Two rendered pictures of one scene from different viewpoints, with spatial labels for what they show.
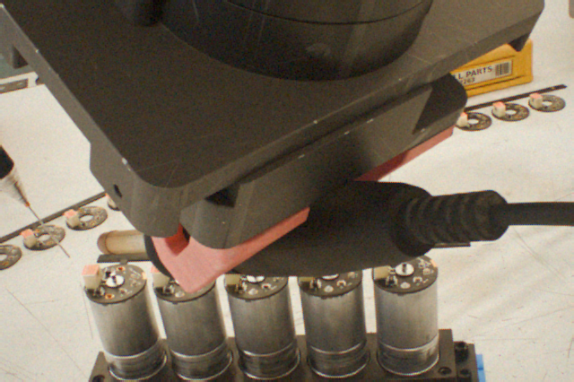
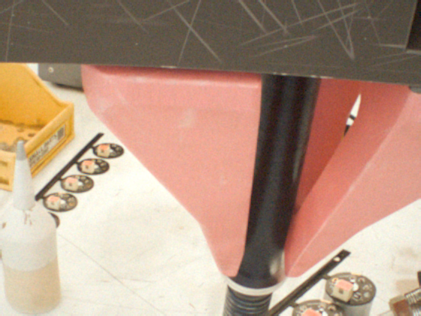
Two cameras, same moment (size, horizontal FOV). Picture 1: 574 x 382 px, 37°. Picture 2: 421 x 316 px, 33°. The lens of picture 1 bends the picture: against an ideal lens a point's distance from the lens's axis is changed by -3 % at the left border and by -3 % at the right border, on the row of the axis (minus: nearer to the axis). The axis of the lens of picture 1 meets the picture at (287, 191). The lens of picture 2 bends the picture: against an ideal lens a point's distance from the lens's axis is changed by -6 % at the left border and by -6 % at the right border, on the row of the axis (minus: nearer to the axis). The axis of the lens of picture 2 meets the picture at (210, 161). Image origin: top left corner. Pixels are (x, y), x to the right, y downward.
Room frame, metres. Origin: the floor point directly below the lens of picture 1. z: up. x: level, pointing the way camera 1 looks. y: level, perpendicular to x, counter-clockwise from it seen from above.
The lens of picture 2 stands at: (0.20, 0.23, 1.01)
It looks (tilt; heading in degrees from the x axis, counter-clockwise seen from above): 28 degrees down; 298
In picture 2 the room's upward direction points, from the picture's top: 4 degrees clockwise
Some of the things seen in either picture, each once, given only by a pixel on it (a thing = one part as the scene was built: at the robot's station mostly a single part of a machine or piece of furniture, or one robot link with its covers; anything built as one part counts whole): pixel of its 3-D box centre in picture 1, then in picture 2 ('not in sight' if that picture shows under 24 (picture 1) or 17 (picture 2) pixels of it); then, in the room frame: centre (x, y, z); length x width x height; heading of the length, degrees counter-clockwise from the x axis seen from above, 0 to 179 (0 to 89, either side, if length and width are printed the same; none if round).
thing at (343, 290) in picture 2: (383, 264); (343, 290); (0.26, -0.03, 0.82); 0.01 x 0.01 x 0.01; 81
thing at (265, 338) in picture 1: (264, 327); not in sight; (0.27, 0.02, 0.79); 0.02 x 0.02 x 0.05
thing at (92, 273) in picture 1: (94, 276); not in sight; (0.28, 0.08, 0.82); 0.01 x 0.01 x 0.01; 81
